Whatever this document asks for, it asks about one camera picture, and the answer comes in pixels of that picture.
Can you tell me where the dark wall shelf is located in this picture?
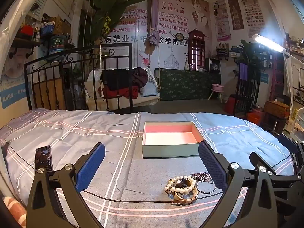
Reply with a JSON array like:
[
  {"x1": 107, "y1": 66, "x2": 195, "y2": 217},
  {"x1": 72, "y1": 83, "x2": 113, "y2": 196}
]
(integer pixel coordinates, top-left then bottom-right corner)
[{"x1": 11, "y1": 38, "x2": 42, "y2": 59}]

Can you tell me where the red garment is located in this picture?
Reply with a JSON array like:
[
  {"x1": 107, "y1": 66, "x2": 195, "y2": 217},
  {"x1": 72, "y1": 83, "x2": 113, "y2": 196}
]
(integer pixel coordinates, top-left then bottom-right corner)
[{"x1": 102, "y1": 85, "x2": 139, "y2": 99}]

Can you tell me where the hanging purple umbrella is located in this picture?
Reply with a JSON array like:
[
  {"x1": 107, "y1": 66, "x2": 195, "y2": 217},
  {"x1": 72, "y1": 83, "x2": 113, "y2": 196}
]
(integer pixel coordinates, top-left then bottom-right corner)
[{"x1": 146, "y1": 0, "x2": 161, "y2": 47}]

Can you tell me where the red bag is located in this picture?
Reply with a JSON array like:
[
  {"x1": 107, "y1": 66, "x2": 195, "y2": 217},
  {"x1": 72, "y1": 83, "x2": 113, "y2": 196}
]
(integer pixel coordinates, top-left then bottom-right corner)
[{"x1": 224, "y1": 94, "x2": 238, "y2": 114}]

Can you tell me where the black iron bed frame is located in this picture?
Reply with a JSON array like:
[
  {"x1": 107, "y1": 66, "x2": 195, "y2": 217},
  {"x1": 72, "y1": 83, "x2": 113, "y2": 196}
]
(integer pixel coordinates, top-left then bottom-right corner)
[{"x1": 24, "y1": 44, "x2": 133, "y2": 112}]

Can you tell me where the green potted plant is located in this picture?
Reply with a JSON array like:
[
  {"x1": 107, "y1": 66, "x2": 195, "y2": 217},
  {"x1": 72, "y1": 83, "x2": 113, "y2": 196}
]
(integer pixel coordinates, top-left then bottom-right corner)
[{"x1": 234, "y1": 39, "x2": 270, "y2": 76}]

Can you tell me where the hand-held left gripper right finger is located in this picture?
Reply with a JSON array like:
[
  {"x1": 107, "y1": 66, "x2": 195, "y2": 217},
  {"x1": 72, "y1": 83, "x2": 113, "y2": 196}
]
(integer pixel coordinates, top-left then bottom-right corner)
[{"x1": 198, "y1": 140, "x2": 279, "y2": 228}]

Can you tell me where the brown building wall poster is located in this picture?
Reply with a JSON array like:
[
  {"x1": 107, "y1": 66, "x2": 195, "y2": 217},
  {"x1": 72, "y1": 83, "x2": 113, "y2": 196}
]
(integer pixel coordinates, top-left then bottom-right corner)
[{"x1": 227, "y1": 0, "x2": 244, "y2": 30}]

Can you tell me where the black garment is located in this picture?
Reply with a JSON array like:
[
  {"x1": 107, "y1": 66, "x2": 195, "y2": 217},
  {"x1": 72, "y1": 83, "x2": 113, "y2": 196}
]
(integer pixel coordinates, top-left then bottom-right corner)
[{"x1": 102, "y1": 68, "x2": 133, "y2": 91}]

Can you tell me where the light blue cushion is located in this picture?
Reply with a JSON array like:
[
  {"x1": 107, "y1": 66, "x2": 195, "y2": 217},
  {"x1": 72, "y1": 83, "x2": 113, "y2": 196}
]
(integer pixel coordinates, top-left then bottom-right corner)
[{"x1": 140, "y1": 84, "x2": 158, "y2": 97}]

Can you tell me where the red phone booth cabinet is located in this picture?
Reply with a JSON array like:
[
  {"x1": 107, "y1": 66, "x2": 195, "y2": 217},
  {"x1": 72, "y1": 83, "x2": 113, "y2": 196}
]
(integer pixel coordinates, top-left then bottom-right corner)
[{"x1": 188, "y1": 30, "x2": 205, "y2": 71}]

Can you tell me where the black iron rack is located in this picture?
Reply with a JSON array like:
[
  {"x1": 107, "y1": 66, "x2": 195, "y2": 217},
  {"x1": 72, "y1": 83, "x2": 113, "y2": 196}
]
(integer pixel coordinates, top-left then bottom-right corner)
[{"x1": 234, "y1": 76, "x2": 261, "y2": 111}]

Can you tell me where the dark maroon jacket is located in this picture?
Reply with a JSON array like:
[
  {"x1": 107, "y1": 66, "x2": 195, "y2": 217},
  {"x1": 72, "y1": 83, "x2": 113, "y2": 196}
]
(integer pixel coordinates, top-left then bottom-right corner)
[{"x1": 132, "y1": 67, "x2": 149, "y2": 88}]

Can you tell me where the white chart wall poster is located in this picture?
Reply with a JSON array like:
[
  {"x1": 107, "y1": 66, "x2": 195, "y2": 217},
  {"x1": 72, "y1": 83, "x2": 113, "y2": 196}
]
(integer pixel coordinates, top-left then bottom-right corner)
[{"x1": 241, "y1": 0, "x2": 266, "y2": 38}]

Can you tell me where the red box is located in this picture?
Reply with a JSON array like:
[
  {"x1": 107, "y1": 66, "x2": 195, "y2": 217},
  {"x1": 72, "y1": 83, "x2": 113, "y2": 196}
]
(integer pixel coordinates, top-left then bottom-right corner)
[{"x1": 20, "y1": 25, "x2": 34, "y2": 36}]

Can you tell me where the pink woman wall poster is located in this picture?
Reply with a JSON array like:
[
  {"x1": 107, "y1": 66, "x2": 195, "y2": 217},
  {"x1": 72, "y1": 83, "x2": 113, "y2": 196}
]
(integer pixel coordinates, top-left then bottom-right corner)
[{"x1": 212, "y1": 0, "x2": 232, "y2": 41}]

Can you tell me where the red white patterned cloth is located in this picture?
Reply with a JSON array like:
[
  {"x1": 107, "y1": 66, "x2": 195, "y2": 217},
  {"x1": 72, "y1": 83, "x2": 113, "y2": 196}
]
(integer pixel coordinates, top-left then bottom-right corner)
[{"x1": 2, "y1": 196, "x2": 26, "y2": 228}]

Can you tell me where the white led lamp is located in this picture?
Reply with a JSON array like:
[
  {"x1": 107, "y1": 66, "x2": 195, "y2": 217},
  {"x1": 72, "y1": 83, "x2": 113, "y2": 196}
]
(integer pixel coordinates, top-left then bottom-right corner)
[{"x1": 252, "y1": 34, "x2": 304, "y2": 64}]

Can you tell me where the green floral cabinet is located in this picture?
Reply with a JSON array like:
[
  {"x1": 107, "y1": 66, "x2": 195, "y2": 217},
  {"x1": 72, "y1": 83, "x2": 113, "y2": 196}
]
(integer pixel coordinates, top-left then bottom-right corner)
[{"x1": 154, "y1": 68, "x2": 222, "y2": 101}]

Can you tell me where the small wall rack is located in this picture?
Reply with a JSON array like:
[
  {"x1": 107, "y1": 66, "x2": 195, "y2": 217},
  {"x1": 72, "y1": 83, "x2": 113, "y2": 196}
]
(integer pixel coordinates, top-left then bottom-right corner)
[{"x1": 216, "y1": 42, "x2": 230, "y2": 58}]

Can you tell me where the small black television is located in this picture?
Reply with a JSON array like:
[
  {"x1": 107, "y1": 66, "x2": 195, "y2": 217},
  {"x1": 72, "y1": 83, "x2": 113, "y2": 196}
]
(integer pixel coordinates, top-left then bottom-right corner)
[{"x1": 205, "y1": 58, "x2": 221, "y2": 72}]

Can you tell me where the blue basket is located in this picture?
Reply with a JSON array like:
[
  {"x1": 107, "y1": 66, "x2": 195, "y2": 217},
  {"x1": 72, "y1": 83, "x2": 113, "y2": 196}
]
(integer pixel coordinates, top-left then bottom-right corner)
[{"x1": 40, "y1": 22, "x2": 55, "y2": 36}]

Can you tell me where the thin black cable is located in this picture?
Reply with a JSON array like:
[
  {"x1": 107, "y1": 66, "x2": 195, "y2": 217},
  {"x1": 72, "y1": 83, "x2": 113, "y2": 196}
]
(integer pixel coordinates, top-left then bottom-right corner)
[{"x1": 5, "y1": 141, "x2": 225, "y2": 203}]

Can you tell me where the black smartphone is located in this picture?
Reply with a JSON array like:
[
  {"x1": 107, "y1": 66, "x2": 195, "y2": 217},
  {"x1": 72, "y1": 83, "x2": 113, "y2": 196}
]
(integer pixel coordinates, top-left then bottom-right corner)
[{"x1": 35, "y1": 145, "x2": 53, "y2": 173}]

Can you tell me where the brown wooden chest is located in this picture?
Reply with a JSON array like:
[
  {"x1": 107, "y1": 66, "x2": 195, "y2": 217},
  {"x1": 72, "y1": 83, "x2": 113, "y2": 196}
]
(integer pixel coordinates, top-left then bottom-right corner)
[{"x1": 264, "y1": 100, "x2": 291, "y2": 120}]

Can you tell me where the rose gold wristwatch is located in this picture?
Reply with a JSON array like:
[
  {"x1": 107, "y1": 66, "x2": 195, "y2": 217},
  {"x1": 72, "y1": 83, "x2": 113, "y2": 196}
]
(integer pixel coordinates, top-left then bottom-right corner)
[{"x1": 170, "y1": 177, "x2": 200, "y2": 206}]

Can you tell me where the purple towel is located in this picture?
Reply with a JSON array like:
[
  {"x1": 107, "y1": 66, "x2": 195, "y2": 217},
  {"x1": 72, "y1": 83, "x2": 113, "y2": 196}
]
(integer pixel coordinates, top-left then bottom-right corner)
[{"x1": 238, "y1": 62, "x2": 248, "y2": 81}]

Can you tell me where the thin silver bangle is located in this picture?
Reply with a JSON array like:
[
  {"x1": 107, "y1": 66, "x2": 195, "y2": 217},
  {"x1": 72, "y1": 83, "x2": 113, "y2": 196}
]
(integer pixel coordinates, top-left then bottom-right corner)
[{"x1": 197, "y1": 182, "x2": 217, "y2": 194}]

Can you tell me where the face wall poster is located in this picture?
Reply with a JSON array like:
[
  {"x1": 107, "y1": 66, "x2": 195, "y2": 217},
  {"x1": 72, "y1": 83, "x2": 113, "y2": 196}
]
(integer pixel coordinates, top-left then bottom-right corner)
[{"x1": 0, "y1": 45, "x2": 32, "y2": 110}]

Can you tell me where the orange bucket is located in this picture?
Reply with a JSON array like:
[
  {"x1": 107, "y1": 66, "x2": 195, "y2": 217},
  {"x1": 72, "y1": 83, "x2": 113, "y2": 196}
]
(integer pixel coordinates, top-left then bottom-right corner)
[{"x1": 246, "y1": 112, "x2": 263, "y2": 125}]

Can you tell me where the white pearl bracelet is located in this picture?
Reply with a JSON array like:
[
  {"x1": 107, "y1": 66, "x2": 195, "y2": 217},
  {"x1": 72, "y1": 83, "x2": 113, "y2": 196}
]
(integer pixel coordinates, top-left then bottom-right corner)
[{"x1": 164, "y1": 176, "x2": 197, "y2": 196}]

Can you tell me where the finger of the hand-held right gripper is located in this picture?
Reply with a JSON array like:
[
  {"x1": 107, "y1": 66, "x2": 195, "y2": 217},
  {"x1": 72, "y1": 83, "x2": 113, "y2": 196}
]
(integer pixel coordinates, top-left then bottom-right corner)
[
  {"x1": 278, "y1": 134, "x2": 304, "y2": 169},
  {"x1": 249, "y1": 151, "x2": 304, "y2": 193}
]

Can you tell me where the white curtain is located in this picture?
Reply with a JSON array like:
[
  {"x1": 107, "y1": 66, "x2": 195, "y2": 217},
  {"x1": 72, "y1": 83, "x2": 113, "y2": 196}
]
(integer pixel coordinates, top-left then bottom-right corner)
[{"x1": 0, "y1": 0, "x2": 54, "y2": 60}]

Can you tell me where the pale blue box pink inside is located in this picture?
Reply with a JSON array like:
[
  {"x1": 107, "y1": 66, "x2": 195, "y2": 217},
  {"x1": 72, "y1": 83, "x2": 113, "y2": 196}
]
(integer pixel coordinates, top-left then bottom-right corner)
[{"x1": 142, "y1": 121, "x2": 205, "y2": 158}]

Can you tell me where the dark chain necklace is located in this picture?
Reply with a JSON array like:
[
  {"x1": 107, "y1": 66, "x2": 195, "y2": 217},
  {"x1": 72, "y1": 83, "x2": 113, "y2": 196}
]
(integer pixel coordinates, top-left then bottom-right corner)
[{"x1": 190, "y1": 172, "x2": 214, "y2": 183}]

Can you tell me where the green tin bucket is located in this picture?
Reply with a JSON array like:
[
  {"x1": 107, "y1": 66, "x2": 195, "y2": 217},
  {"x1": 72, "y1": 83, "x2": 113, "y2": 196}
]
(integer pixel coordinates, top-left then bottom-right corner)
[{"x1": 49, "y1": 34, "x2": 66, "y2": 55}]

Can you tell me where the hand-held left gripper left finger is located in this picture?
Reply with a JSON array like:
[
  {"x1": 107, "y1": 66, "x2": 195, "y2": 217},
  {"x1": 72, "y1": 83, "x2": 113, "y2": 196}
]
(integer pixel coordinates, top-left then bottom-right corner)
[{"x1": 27, "y1": 142, "x2": 106, "y2": 228}]

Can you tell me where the large wall mural poster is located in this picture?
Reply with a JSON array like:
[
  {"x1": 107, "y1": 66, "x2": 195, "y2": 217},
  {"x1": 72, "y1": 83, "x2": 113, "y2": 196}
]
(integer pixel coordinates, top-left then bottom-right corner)
[{"x1": 112, "y1": 0, "x2": 211, "y2": 70}]

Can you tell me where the tall banana plant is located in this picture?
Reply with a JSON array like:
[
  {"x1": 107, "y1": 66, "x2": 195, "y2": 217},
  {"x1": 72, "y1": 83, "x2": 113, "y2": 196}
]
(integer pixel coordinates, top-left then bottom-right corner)
[{"x1": 81, "y1": 0, "x2": 143, "y2": 45}]

